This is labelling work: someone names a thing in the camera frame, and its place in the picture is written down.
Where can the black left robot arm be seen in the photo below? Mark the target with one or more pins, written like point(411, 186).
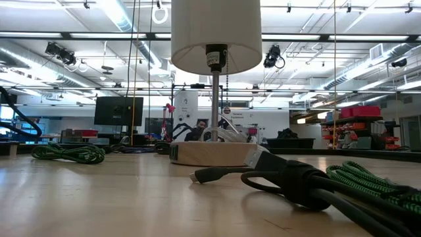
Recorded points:
point(19, 115)

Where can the person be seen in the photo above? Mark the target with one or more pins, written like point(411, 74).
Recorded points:
point(197, 131)

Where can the red desk lamp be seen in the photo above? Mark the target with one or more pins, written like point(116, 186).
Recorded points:
point(170, 108)

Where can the black bag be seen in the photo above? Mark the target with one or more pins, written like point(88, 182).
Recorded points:
point(287, 133)

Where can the black tub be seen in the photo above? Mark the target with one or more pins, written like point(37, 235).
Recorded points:
point(289, 143)

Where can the black monitor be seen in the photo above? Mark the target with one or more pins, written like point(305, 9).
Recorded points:
point(118, 112)

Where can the red box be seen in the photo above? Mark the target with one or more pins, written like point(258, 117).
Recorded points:
point(87, 133)

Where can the black overhead beam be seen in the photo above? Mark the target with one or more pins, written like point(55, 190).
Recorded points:
point(98, 35)

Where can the metal shelf with red bins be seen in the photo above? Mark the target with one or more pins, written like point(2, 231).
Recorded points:
point(361, 111)

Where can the black hanging camera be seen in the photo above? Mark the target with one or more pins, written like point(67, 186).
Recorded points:
point(272, 56)
point(65, 56)

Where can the black security camera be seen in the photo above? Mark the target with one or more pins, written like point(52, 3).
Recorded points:
point(399, 62)

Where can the small white post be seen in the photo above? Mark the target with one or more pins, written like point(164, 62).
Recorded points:
point(13, 149)

